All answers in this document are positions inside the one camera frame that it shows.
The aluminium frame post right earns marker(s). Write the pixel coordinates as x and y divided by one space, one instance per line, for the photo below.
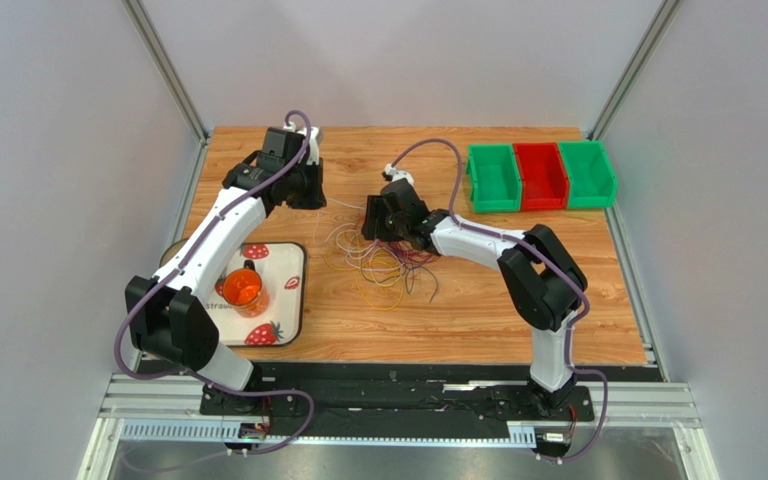
656 29

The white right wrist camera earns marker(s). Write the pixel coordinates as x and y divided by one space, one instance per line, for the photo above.
394 174

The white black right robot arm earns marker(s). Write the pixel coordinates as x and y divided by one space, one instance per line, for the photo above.
546 286

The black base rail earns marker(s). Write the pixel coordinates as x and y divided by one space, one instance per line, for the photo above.
396 400

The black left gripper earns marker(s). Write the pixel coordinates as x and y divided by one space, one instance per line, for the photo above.
316 199

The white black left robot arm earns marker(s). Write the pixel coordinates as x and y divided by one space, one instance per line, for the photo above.
166 313

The aluminium frame post left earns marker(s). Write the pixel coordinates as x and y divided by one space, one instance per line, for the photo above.
151 39

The red storage bin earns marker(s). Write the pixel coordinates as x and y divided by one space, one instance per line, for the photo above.
543 175

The white strawberry print tray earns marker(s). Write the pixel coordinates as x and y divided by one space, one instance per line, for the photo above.
281 267

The green storage bin left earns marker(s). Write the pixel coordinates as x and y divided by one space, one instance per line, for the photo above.
495 184

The green storage bin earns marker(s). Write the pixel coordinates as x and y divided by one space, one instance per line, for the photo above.
495 184
593 183

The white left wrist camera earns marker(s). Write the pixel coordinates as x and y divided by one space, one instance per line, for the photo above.
314 135

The orange transparent cup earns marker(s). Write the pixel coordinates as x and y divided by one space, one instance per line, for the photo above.
245 291

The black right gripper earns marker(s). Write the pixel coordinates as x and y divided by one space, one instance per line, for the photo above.
376 219

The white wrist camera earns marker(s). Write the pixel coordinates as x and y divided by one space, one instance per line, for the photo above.
394 174
314 135

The green storage bin right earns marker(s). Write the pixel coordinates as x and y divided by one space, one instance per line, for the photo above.
593 183

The clear glass bowl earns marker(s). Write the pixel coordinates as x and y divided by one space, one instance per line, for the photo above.
172 251

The aluminium frame post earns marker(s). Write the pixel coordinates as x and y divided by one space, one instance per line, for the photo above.
656 29
151 39

